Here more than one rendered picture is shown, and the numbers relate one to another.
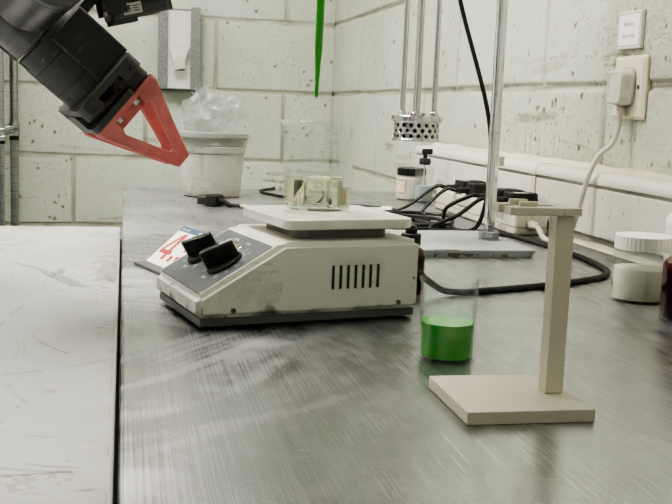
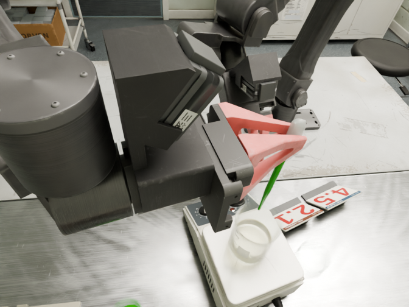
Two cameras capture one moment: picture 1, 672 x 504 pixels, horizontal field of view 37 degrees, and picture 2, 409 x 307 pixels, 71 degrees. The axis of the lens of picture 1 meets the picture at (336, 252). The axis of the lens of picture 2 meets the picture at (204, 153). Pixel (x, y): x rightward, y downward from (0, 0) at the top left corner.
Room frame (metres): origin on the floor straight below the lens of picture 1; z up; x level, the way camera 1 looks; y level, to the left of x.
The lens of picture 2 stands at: (0.81, -0.16, 1.40)
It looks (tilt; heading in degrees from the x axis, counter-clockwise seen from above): 49 degrees down; 91
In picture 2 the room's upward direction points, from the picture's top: 5 degrees clockwise
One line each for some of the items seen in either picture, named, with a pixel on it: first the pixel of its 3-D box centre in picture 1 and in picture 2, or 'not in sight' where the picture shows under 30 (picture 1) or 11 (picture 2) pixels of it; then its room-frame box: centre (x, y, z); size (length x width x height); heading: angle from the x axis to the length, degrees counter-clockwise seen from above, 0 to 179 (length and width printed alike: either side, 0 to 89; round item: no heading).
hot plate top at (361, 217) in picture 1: (324, 216); (251, 251); (0.89, 0.01, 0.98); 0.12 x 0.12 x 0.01; 25
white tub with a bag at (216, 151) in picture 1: (212, 141); not in sight; (1.96, 0.25, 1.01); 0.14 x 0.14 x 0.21
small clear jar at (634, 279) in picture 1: (642, 267); not in sight; (0.99, -0.31, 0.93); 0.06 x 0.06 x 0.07
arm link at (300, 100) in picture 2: not in sight; (289, 91); (0.99, 0.39, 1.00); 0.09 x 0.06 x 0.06; 128
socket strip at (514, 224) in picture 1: (485, 207); not in sight; (1.69, -0.25, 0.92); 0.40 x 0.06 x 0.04; 12
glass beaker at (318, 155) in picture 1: (315, 168); (252, 232); (0.89, 0.02, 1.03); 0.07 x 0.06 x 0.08; 105
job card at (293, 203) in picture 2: not in sight; (291, 212); (0.98, 0.12, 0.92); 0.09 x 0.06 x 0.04; 32
